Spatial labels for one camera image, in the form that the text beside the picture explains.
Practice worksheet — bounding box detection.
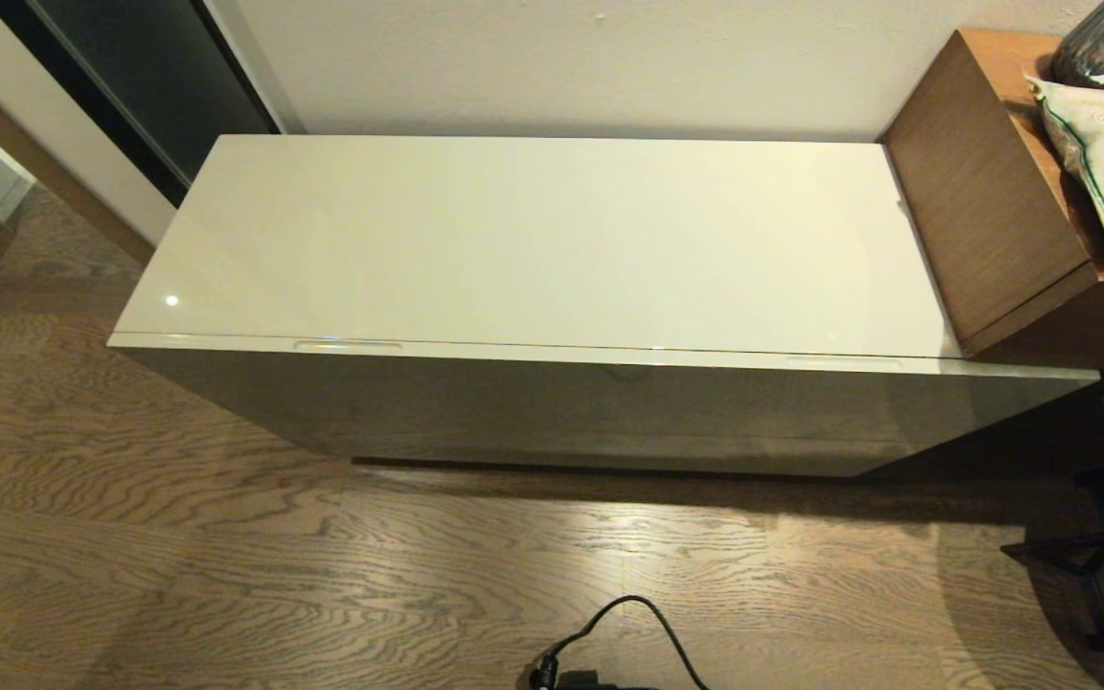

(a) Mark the glossy white low cabinet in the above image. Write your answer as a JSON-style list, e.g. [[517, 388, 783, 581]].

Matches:
[[109, 134, 963, 360]]

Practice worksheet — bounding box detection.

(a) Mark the brown wooden side table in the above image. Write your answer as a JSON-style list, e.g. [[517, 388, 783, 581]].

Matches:
[[883, 27, 1104, 375]]

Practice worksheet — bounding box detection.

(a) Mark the dark sliding door panel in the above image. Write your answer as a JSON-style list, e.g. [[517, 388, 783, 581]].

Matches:
[[0, 0, 283, 207]]

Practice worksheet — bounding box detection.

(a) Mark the black power cable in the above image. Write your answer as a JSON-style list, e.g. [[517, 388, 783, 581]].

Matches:
[[528, 595, 711, 690]]

